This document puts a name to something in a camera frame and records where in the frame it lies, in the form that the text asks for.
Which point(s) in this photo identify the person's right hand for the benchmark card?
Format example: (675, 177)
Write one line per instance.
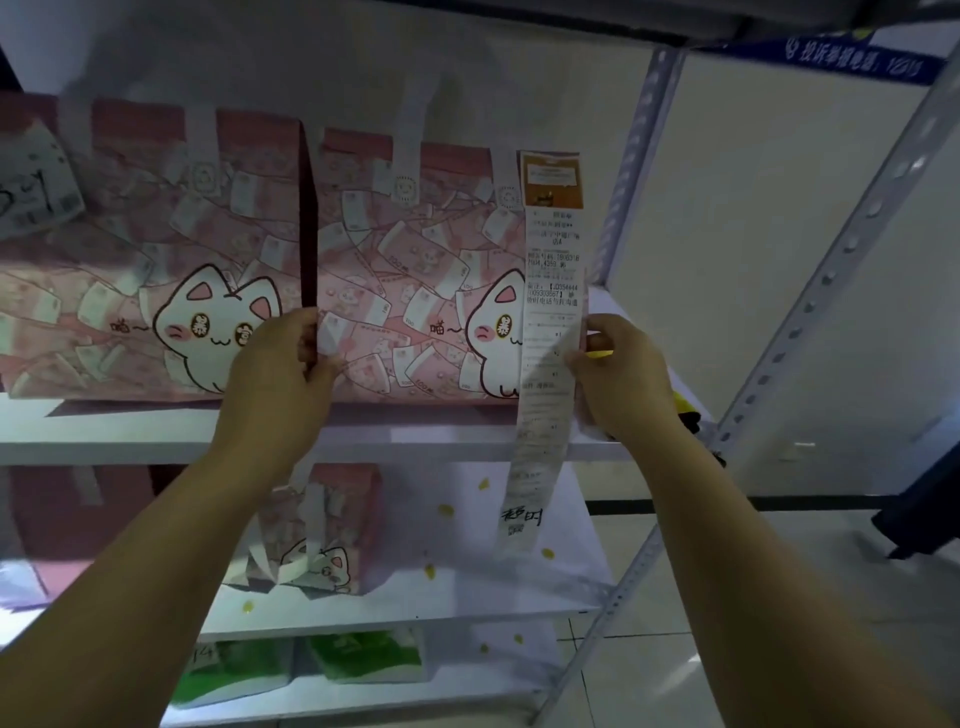
(630, 382)

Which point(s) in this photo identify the person's left hand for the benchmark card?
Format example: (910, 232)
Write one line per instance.
(266, 382)

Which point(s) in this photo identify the person's right thumb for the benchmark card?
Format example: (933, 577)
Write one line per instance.
(600, 334)

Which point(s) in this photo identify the person's left thumb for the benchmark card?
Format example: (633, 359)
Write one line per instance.
(306, 330)

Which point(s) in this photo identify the long white paper receipt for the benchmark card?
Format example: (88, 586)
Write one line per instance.
(551, 247)

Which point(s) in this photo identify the pink cat print tote bag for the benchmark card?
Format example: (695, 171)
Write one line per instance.
(150, 247)
(405, 285)

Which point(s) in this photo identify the person's left forearm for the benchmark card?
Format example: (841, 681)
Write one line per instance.
(127, 592)

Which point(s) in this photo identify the person's right forearm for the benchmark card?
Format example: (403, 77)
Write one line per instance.
(765, 592)

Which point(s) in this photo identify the yellow and black object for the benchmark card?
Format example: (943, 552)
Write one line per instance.
(690, 416)

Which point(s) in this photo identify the small pink cat print bag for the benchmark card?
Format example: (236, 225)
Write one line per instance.
(330, 532)

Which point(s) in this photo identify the white metal shelving rack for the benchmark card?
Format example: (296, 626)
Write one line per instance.
(112, 442)

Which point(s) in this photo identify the white bag with yellow dots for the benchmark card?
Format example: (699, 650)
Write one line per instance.
(480, 540)

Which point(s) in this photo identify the plain pink bag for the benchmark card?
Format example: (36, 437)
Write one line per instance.
(67, 517)

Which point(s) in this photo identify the white handwritten paper label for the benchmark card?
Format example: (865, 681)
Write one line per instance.
(34, 184)

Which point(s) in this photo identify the green and white bag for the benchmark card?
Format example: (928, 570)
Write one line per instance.
(367, 656)
(225, 671)

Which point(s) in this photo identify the blue sign strip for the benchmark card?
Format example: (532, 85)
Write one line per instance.
(832, 56)

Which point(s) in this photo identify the dark blue object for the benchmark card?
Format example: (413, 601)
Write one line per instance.
(926, 510)

